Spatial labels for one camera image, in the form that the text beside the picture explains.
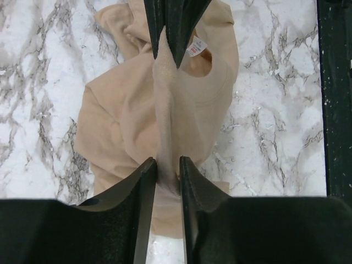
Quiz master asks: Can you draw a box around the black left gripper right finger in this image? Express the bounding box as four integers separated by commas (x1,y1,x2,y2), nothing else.
179,156,351,263

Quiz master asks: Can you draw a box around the beige t shirt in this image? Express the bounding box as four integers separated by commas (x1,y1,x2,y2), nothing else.
74,1,239,239

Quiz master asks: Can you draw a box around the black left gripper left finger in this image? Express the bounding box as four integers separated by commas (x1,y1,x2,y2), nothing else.
1,158,157,263

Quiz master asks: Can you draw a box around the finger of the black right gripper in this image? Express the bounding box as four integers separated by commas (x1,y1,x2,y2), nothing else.
144,0,165,59
165,0,211,68

